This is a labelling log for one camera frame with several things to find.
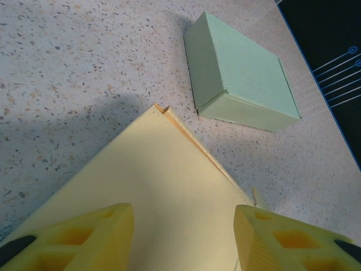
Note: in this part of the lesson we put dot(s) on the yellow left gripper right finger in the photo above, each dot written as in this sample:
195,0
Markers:
296,245

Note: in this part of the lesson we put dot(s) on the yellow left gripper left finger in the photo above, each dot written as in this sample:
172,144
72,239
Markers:
70,245

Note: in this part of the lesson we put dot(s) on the yellow paper box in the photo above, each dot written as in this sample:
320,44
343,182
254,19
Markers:
155,169

